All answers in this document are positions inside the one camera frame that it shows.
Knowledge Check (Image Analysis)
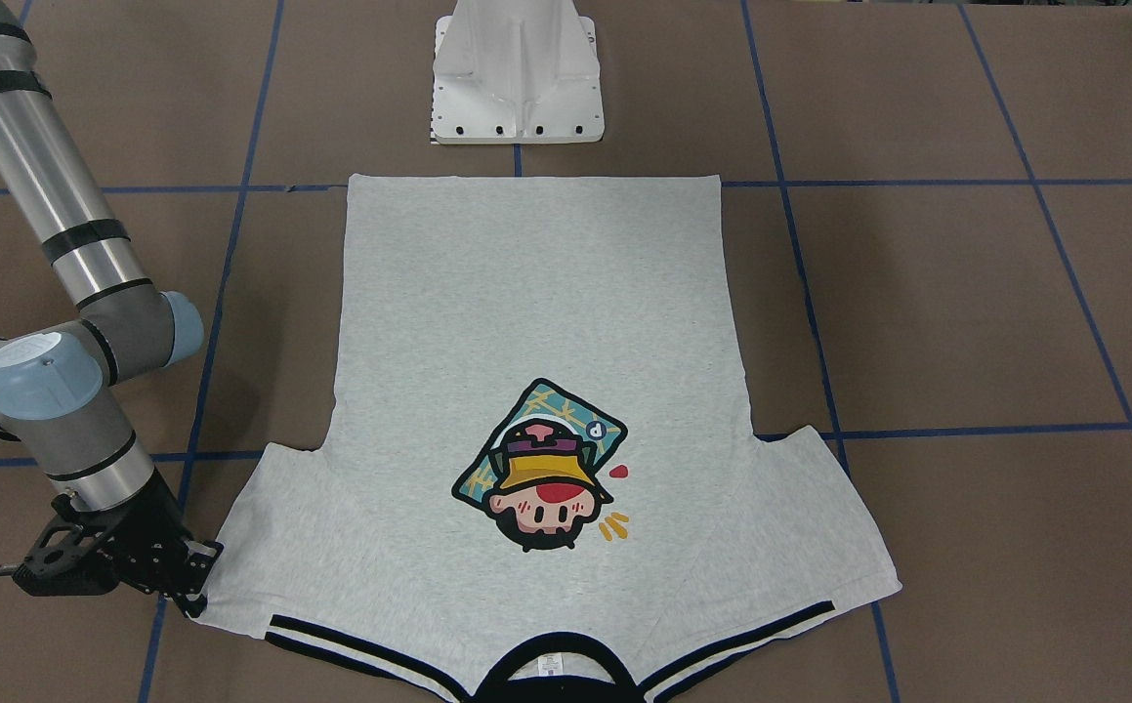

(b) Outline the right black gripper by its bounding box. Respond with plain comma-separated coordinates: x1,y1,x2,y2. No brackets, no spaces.
51,475,223,619

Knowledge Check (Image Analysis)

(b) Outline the grey cartoon print t-shirt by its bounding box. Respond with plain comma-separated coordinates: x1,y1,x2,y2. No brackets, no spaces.
200,175,901,702

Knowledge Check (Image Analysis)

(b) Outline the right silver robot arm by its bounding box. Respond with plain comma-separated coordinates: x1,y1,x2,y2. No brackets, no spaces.
0,3,223,618

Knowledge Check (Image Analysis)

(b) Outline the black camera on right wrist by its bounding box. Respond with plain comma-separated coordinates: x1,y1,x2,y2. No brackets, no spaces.
11,517,120,597

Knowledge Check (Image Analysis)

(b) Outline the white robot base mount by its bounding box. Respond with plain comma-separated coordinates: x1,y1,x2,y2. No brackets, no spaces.
429,1,606,145

